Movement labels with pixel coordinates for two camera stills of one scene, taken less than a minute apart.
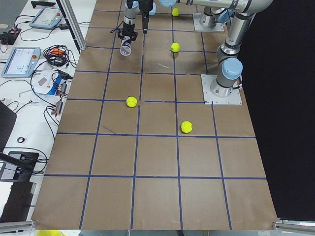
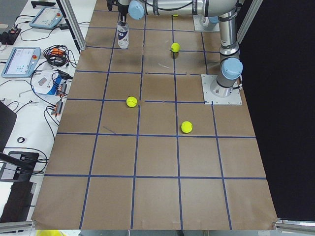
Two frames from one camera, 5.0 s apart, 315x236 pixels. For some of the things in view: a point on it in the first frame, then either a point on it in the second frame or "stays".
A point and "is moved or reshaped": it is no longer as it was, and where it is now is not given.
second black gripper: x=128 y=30 → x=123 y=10
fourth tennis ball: x=186 y=127 stays
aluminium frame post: x=73 y=22 stays
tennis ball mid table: x=131 y=102 stays
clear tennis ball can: x=125 y=49 is moved or reshaped
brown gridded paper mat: x=136 y=148 stays
